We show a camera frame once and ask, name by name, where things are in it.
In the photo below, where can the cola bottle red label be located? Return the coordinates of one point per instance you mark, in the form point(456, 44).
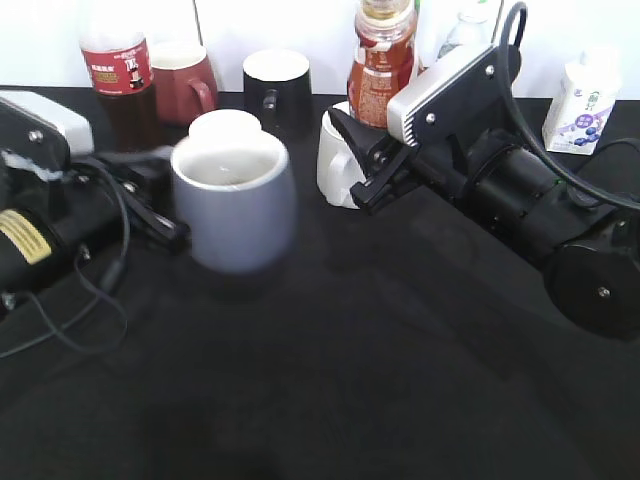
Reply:
point(116, 54)

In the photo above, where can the dark red ceramic mug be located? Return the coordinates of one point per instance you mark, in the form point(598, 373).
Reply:
point(185, 83)

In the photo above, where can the clear water bottle green label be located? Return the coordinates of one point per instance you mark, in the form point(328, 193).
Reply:
point(472, 27)

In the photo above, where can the black ceramic mug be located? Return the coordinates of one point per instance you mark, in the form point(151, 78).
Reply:
point(277, 91)

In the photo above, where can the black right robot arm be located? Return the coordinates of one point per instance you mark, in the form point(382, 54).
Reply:
point(587, 253)

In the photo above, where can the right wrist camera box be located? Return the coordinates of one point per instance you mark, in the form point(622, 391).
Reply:
point(459, 91)

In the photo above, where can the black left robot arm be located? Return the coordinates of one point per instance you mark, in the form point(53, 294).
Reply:
point(21, 276)

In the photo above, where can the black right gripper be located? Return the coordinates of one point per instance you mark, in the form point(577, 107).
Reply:
point(452, 169)

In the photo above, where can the yellow plastic cup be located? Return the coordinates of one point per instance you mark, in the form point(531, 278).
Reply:
point(224, 123)

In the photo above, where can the green sprite bottle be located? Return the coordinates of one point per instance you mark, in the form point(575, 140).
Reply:
point(418, 38)

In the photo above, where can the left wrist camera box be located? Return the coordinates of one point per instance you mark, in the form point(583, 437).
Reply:
point(43, 131)

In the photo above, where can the grey ceramic mug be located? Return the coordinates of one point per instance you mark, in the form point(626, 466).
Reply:
point(237, 194)

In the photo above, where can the white ceramic mug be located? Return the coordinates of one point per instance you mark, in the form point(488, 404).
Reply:
point(337, 170)

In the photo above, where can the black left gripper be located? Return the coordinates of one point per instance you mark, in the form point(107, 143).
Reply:
point(49, 215)

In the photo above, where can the orange iced tea bottle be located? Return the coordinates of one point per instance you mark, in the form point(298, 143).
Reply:
point(384, 58)

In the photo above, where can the white blueberry milk carton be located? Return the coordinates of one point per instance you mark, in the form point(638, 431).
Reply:
point(580, 110)

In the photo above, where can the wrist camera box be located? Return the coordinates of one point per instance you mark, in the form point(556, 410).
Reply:
point(43, 131)
point(459, 91)

